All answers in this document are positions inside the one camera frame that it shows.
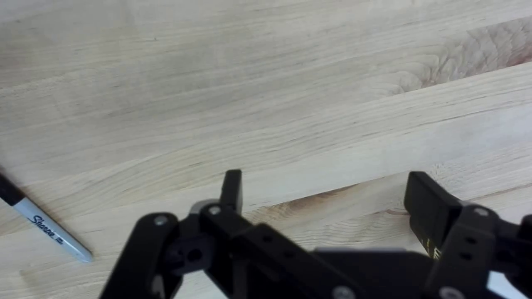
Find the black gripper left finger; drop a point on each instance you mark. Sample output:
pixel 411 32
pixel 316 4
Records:
pixel 243 260

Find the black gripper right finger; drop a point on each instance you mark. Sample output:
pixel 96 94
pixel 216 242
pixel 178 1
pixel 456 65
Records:
pixel 467 243

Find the grey black marker pen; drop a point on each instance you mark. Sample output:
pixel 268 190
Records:
pixel 15 198

